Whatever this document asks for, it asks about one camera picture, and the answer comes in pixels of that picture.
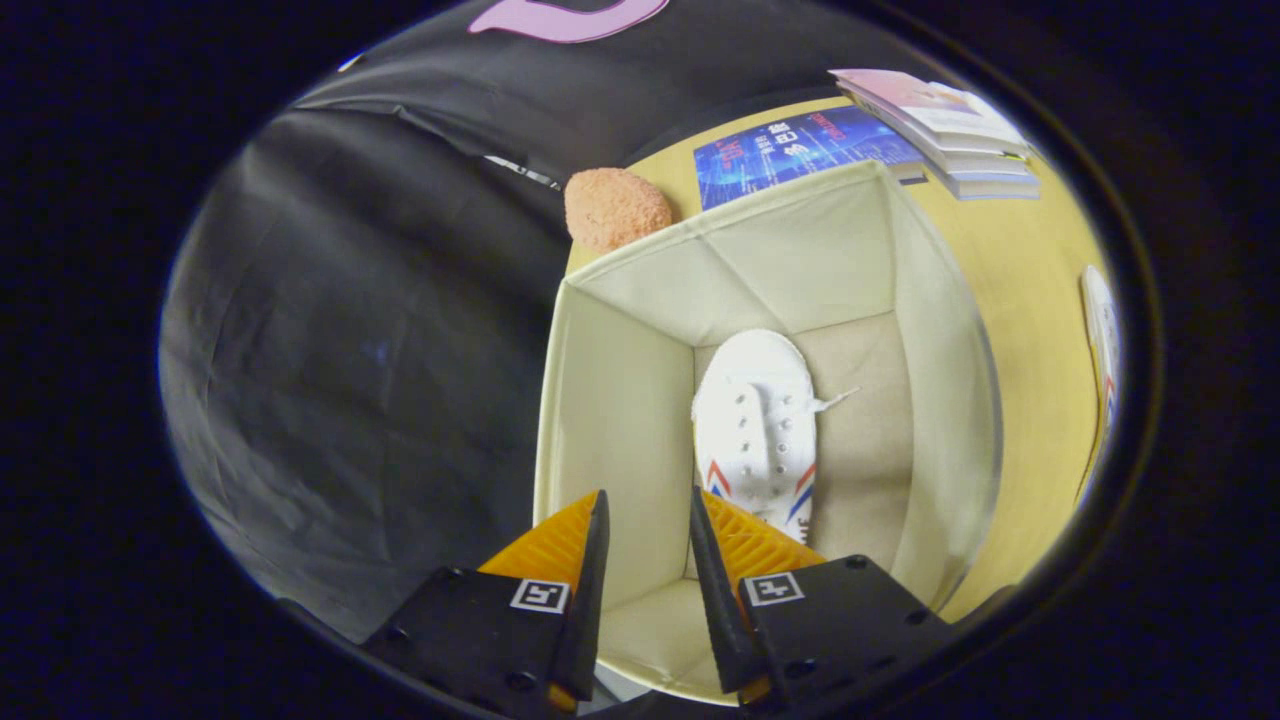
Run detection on lavender cover book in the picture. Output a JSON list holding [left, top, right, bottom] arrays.
[[930, 168, 1043, 202]]

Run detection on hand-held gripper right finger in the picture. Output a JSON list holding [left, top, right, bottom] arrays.
[[688, 487, 957, 710]]

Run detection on beige fabric storage box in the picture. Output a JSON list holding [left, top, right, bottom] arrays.
[[533, 160, 1004, 706]]

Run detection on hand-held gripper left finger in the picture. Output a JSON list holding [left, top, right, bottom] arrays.
[[360, 490, 611, 715]]

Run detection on pink cover book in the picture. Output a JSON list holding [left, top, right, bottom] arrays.
[[828, 68, 1031, 156]]

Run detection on white canvas shoe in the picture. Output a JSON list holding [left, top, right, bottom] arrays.
[[1075, 265, 1123, 501], [690, 328, 861, 546]]

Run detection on white spine book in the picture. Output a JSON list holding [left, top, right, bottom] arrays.
[[880, 115, 1033, 178]]

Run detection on blue cover book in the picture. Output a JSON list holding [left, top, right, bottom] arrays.
[[693, 105, 929, 213]]

